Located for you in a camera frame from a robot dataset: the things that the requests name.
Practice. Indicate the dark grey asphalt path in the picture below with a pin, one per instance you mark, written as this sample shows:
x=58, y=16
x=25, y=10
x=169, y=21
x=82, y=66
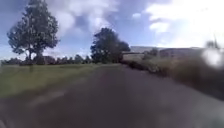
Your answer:
x=113, y=100

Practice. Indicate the row of bushes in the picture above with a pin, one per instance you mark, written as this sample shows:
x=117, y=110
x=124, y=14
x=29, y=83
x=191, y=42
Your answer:
x=186, y=71

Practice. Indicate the broad leafy tree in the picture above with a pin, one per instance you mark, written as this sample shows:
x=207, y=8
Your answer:
x=33, y=30

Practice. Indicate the dense dark tree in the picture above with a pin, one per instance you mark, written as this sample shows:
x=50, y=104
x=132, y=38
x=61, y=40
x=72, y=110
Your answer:
x=106, y=45

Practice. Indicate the pale low building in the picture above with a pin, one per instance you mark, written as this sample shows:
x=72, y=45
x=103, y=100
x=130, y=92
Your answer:
x=143, y=49

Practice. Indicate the distant row of trees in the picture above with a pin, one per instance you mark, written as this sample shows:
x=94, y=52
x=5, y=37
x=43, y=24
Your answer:
x=66, y=60

